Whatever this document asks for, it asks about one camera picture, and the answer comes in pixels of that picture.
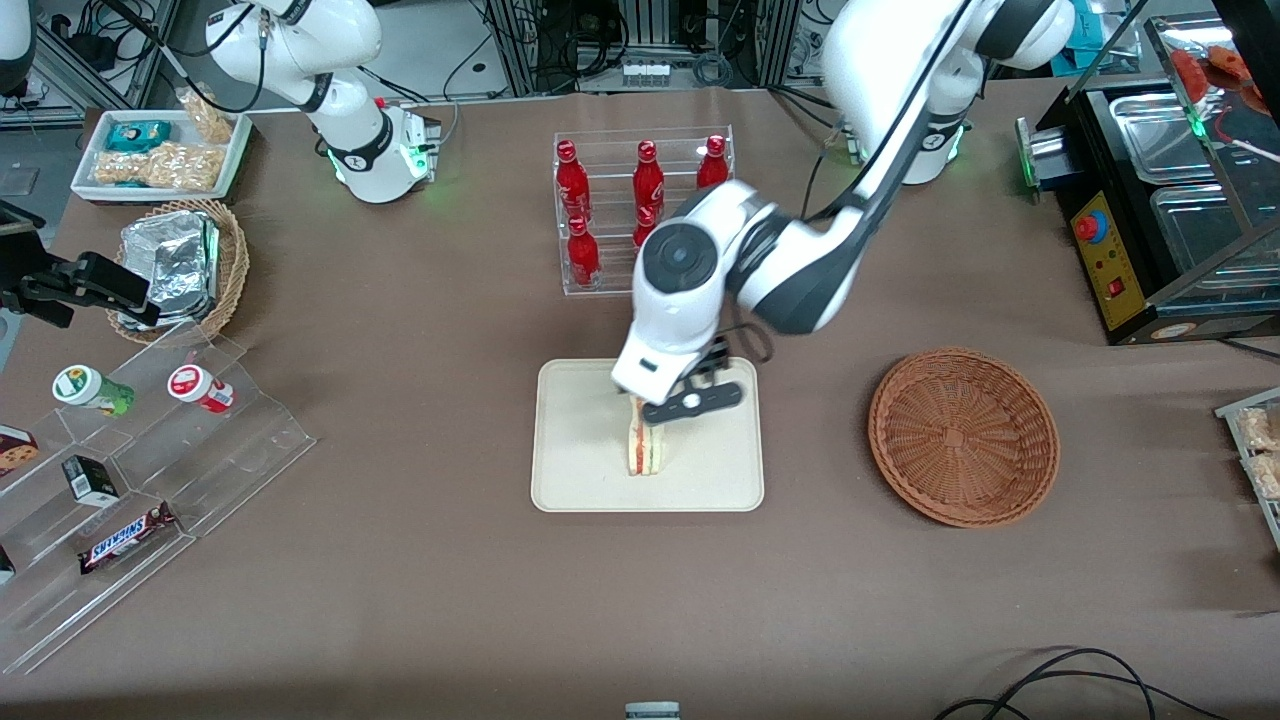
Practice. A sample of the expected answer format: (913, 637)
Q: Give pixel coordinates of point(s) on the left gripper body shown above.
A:
(712, 362)

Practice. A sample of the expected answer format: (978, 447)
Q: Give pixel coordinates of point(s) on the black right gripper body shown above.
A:
(40, 285)

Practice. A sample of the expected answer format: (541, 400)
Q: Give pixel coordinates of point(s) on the triangular sandwich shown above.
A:
(650, 450)

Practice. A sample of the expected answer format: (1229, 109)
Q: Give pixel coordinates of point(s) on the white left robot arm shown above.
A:
(800, 275)

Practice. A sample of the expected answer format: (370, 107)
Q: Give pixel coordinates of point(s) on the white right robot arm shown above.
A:
(300, 50)

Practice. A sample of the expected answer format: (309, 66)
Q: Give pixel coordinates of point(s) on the beige rectangular plastic tray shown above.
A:
(580, 450)

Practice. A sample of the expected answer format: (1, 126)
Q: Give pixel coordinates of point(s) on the light wicker basket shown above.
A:
(232, 270)

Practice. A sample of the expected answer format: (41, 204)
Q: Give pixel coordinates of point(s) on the white rectangular snack tray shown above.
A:
(90, 180)

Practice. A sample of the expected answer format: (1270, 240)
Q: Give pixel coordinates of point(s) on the brown round wicker basket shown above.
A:
(960, 435)

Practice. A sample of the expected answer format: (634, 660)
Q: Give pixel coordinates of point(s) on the silver foil containers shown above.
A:
(170, 265)

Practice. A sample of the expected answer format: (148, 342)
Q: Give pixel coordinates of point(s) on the green lidded cup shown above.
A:
(88, 388)

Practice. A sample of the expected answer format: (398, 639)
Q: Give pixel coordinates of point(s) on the red lidded cup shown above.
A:
(198, 386)

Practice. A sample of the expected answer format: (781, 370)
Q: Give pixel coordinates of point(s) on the large clear peanut bag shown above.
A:
(160, 167)

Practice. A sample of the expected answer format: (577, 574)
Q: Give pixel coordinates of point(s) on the red cola bottle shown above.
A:
(572, 185)
(644, 228)
(648, 180)
(712, 165)
(583, 255)

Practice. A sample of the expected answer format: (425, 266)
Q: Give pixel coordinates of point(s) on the teal snack packet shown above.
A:
(138, 135)

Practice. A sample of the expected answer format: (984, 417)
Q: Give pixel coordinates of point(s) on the brown cookie box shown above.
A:
(15, 452)

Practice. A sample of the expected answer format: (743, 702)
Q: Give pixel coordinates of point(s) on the clear acrylic stepped display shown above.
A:
(240, 440)

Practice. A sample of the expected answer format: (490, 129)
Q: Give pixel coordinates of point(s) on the small black carton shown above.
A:
(90, 480)

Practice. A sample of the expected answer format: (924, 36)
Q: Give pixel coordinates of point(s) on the clear acrylic bottle rack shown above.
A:
(610, 200)

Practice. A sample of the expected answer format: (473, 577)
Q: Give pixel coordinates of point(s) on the small clear nut bag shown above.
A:
(208, 118)

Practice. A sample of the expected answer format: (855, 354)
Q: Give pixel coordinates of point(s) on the Snickers chocolate bar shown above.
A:
(128, 538)

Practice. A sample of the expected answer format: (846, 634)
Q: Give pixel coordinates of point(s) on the dark snack packet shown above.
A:
(5, 565)

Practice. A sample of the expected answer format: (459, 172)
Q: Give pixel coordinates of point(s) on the white power strip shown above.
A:
(645, 72)

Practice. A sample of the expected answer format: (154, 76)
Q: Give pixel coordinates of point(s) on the black heated display case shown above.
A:
(1140, 290)

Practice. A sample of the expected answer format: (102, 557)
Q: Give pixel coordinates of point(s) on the blue packet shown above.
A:
(1085, 45)

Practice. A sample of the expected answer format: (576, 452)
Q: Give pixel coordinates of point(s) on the clear wrapped pastry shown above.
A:
(1266, 476)
(1258, 428)

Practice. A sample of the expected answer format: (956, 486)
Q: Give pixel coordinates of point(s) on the red packaged food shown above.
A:
(1195, 75)

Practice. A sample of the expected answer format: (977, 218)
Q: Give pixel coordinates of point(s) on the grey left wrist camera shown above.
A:
(695, 402)

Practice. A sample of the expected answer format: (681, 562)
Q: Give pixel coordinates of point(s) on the aluminium frame rack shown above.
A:
(520, 45)

